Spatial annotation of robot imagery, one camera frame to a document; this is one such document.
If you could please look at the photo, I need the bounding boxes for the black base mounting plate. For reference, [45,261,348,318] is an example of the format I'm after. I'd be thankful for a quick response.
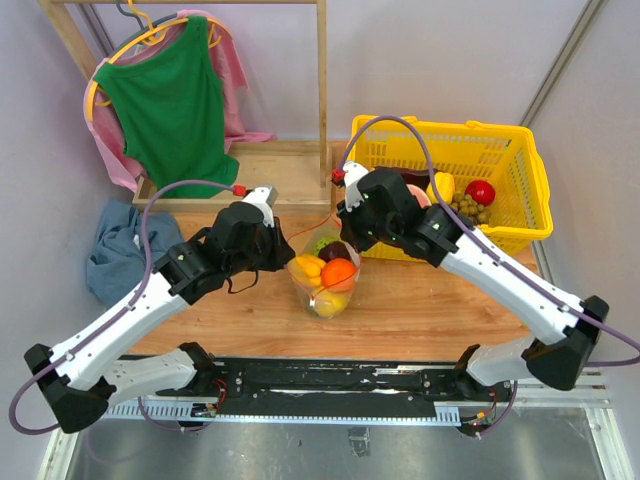
[158,357,512,407]

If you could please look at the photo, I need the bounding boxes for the dark purple toy plum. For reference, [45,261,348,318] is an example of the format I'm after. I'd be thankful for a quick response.
[318,241,351,263]

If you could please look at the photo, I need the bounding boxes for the toy grape bunch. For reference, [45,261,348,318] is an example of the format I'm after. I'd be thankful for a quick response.
[449,192,491,225]

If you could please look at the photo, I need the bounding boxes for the yellow toy bell pepper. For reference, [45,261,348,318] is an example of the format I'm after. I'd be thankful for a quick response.
[293,254,326,287]

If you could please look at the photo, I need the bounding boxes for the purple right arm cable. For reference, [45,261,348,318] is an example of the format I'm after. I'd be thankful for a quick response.
[339,115,640,441]

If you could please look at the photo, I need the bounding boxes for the dark red toy eggplant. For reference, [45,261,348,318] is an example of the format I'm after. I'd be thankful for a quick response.
[388,167,430,190]

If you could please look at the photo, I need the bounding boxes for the green tank top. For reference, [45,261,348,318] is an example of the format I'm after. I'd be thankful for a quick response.
[94,16,239,199]

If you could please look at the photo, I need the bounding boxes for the yellow clothes hanger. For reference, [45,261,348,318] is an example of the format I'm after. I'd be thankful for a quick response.
[84,1,231,121]

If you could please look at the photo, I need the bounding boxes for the wooden clothes rack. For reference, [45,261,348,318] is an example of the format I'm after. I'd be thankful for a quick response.
[39,1,331,214]

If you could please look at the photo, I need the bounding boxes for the orange toy tangerine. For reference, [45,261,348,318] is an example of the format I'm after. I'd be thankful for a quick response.
[322,259,358,293]

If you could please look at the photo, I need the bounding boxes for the clear zip top bag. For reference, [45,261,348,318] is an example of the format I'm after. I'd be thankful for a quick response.
[286,214,361,319]

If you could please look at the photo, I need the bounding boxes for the yellow toy lemon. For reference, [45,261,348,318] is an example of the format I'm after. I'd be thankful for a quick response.
[312,290,350,318]

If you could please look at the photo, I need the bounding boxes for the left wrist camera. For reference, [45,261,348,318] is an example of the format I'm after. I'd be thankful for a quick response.
[242,185,279,215]

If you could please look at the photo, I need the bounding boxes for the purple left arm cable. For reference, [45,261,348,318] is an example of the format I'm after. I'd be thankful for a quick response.
[8,179,249,435]

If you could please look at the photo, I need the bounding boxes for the white slotted cable duct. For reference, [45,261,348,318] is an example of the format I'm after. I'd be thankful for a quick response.
[104,396,462,427]

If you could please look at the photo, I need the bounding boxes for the grey clothes hanger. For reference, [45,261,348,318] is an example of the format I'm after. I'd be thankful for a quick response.
[113,0,176,34]

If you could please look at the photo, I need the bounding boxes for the yellow plastic shopping basket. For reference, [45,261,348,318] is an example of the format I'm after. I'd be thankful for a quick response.
[348,117,553,256]

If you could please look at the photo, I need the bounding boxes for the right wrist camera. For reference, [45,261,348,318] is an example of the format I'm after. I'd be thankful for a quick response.
[331,160,369,212]

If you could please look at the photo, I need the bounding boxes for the yellow toy fruit in basket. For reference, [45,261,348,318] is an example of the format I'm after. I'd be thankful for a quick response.
[426,171,456,205]

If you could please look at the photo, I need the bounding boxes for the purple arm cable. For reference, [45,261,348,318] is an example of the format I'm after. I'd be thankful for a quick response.
[339,115,640,441]
[8,179,249,435]

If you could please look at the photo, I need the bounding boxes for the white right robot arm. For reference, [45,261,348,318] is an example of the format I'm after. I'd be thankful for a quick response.
[332,162,609,400]

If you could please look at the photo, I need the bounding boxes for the blue crumpled cloth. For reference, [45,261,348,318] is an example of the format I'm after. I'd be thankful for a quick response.
[86,199,184,308]

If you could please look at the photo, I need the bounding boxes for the pink shirt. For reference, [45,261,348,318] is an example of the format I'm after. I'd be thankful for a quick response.
[83,10,275,191]

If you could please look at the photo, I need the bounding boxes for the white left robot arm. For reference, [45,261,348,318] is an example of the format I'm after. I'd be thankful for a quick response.
[25,198,294,433]

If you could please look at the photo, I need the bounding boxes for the red toy apple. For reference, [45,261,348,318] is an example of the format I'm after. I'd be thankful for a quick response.
[465,180,496,207]

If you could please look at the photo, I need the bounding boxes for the pink toy watermelon slice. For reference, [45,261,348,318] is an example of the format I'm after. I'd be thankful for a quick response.
[407,184,431,208]

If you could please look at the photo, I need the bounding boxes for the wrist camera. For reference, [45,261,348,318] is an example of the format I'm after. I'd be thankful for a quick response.
[331,160,369,212]
[242,185,279,215]

